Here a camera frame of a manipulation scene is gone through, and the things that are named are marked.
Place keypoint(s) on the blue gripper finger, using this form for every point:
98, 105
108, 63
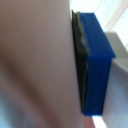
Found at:
96, 66

